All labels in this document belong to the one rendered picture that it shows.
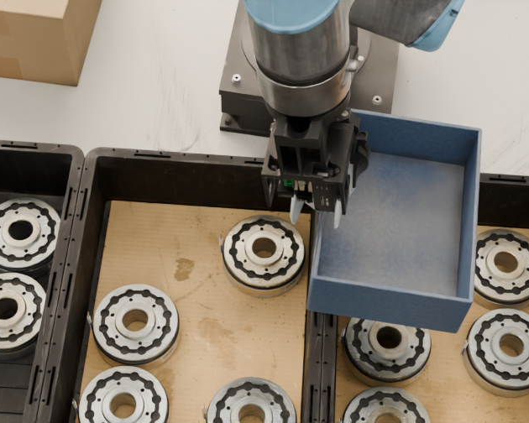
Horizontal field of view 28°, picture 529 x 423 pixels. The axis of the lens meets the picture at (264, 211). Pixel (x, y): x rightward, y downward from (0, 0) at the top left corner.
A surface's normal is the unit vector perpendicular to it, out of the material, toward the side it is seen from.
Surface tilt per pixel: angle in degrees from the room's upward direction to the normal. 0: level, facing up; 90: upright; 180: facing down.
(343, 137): 8
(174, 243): 0
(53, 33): 90
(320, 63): 86
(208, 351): 0
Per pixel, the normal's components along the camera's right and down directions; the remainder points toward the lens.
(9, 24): -0.14, 0.85
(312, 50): 0.22, 0.81
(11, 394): 0.03, -0.51
